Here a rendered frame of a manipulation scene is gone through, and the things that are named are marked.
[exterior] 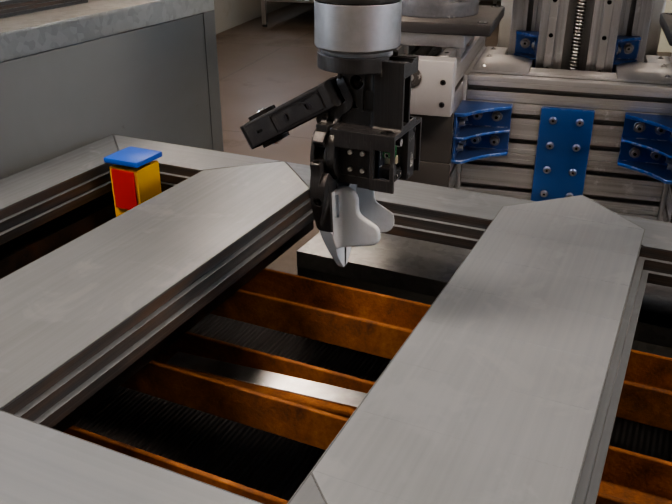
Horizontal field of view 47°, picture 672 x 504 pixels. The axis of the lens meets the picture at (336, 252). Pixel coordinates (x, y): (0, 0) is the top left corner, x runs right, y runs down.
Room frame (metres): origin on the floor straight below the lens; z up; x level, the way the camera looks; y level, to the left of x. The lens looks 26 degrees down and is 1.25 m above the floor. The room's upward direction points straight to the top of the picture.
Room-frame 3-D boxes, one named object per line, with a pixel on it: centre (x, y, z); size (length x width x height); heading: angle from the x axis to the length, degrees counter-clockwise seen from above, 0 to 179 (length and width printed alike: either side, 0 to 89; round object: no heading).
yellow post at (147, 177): (1.08, 0.30, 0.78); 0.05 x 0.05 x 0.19; 65
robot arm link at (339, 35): (0.69, -0.02, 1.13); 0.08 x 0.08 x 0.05
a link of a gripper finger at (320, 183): (0.67, 0.01, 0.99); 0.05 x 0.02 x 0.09; 155
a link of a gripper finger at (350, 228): (0.67, -0.02, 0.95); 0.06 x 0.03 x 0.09; 65
